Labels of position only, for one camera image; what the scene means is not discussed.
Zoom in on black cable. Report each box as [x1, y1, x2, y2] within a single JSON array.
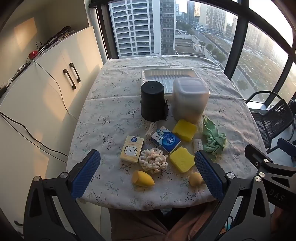
[[0, 111, 68, 157]]

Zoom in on clear plastic lidded container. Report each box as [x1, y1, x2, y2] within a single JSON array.
[[171, 77, 210, 124]]

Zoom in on black cylindrical container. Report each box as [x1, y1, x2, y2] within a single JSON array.
[[140, 80, 169, 122]]

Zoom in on white cabinet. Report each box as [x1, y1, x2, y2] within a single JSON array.
[[0, 25, 104, 232]]

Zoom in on black window frame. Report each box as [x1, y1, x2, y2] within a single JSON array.
[[89, 0, 296, 103]]

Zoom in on white plastic tray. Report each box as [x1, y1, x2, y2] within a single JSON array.
[[142, 69, 201, 96]]

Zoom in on floral tablecloth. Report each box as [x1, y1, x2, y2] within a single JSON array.
[[66, 55, 266, 211]]

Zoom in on person's brown pants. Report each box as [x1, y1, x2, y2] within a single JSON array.
[[109, 199, 228, 241]]

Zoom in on tangle of cables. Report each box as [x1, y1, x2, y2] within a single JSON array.
[[35, 26, 77, 54]]

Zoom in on black mesh chair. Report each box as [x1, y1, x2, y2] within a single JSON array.
[[245, 91, 296, 154]]

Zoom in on beige loofah piece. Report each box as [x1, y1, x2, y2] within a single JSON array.
[[193, 138, 203, 153]]

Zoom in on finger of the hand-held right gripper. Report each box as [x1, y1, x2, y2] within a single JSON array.
[[277, 138, 296, 160], [244, 144, 296, 173]]

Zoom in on blue tissue pack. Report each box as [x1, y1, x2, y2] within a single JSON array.
[[151, 126, 182, 155]]

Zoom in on cream chenille scrunchie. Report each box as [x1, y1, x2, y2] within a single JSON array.
[[138, 148, 168, 174]]

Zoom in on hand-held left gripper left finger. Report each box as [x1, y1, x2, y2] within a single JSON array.
[[23, 149, 105, 241]]

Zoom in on yellow tissue pack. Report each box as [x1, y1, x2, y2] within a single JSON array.
[[120, 136, 145, 164]]

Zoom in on black cabinet handle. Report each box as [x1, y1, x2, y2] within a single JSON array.
[[63, 69, 76, 90], [69, 62, 80, 83]]

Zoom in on yellow rectangular sponge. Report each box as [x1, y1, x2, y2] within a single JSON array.
[[172, 119, 197, 142], [169, 146, 195, 173]]

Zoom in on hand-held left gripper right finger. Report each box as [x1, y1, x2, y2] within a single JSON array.
[[194, 150, 272, 241]]

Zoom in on green fabric scrunchie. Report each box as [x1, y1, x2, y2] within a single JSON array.
[[203, 115, 227, 155]]

